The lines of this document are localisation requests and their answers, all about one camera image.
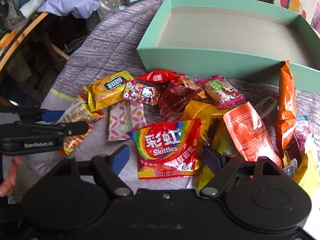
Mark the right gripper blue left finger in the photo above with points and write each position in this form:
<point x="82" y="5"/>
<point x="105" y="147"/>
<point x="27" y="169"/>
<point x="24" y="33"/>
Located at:
<point x="106" y="170"/>

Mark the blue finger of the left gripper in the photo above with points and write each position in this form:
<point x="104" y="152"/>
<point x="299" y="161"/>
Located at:
<point x="25" y="129"/>
<point x="32" y="113"/>

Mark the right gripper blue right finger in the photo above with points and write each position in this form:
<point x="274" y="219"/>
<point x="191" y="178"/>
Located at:
<point x="226" y="170"/>

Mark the yellow Hsun cake packet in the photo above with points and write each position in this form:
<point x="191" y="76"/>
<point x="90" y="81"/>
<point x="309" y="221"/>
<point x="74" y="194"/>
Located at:
<point x="210" y="116"/>

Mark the orange snack pouch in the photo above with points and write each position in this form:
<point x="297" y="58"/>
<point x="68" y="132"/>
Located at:
<point x="249" y="134"/>

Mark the pink patterned snack packet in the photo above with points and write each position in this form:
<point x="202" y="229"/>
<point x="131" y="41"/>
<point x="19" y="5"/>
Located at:
<point x="125" y="116"/>

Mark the Skittles rainbow candy bag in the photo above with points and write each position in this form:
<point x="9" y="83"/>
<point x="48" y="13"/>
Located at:
<point x="168" y="149"/>

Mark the yellow cracker packet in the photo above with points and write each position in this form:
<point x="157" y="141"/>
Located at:
<point x="107" y="91"/>

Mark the pink green candy packet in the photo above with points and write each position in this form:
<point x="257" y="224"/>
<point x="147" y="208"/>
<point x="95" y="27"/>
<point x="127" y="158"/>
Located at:
<point x="222" y="93"/>

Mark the Hello Kitty candy packet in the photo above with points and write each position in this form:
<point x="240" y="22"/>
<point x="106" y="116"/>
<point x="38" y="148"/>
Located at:
<point x="138" y="92"/>

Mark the tall orange snack bag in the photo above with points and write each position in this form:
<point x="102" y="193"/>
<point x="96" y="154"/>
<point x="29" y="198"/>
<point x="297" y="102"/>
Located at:
<point x="286" y="117"/>

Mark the dark red foil wrapper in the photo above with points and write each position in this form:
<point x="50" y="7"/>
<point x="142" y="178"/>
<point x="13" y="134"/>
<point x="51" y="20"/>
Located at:
<point x="176" y="96"/>

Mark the small red snack packet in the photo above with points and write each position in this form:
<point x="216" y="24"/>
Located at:
<point x="159" y="76"/>

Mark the pink blue candy packet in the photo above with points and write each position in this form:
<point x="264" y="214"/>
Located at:
<point x="304" y="134"/>

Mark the person's left hand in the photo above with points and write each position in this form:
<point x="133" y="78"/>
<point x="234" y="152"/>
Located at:
<point x="8" y="184"/>

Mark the mint green cardboard box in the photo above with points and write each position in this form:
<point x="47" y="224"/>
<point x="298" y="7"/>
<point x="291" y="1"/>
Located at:
<point x="238" y="39"/>

